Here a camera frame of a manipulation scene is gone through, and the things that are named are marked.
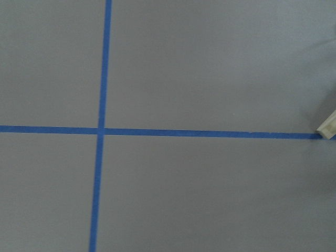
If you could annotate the wooden dish rack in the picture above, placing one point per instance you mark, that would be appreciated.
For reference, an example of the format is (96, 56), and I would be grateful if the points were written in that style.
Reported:
(327, 128)

